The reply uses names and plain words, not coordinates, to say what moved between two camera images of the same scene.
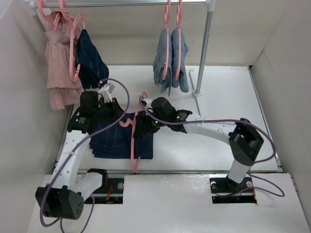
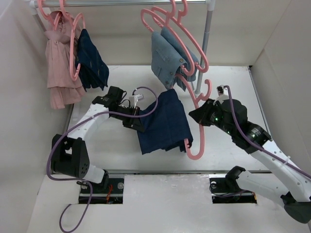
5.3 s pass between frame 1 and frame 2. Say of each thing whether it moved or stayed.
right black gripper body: moved
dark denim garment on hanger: stayed
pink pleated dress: stayed
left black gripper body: moved
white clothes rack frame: stayed
